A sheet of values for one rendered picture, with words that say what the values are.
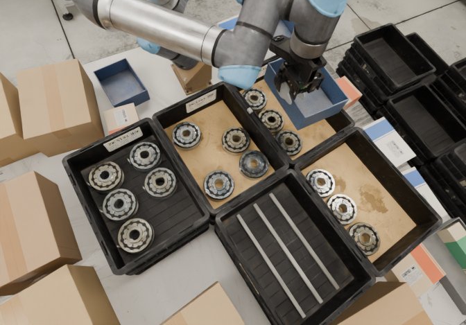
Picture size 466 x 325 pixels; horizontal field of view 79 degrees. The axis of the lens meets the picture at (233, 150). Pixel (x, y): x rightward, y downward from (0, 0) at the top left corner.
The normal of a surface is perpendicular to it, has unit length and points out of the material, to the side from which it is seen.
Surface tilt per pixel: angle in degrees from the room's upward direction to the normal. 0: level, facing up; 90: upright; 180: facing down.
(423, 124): 0
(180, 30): 33
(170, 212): 0
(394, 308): 0
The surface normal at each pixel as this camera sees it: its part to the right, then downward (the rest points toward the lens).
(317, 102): 0.09, -0.41
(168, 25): -0.25, 0.04
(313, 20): -0.42, 0.84
